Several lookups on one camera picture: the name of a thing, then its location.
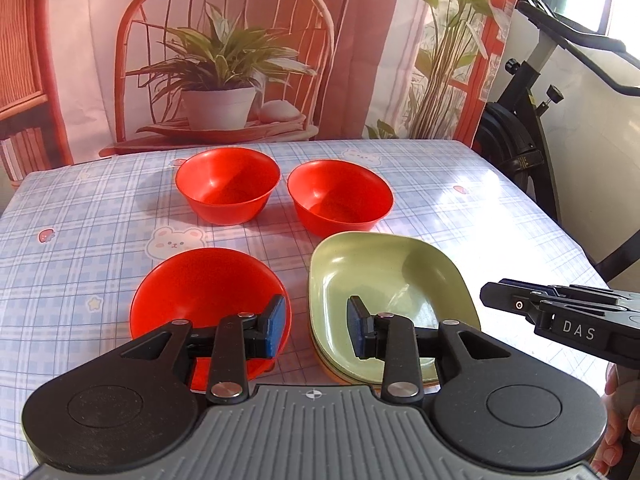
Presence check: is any green plate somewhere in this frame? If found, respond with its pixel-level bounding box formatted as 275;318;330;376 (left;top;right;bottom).
311;337;438;387
308;232;480;385

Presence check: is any red bowl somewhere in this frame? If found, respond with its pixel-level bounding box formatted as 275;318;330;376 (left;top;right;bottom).
128;246;293;395
175;146;281;226
286;159;394;238

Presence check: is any orange plate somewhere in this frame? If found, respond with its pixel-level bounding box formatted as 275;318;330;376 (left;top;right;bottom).
316;353;439;388

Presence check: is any person right hand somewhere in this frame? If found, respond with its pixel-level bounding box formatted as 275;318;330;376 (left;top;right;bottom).
591;363;639;476

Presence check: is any blue plaid tablecloth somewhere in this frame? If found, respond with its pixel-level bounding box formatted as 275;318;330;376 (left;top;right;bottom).
1;140;602;479

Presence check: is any black exercise bike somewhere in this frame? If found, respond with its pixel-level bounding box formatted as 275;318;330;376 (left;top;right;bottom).
473;0;639;290

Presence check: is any printed room backdrop cloth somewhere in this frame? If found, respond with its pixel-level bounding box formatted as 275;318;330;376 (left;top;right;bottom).
1;0;516;185

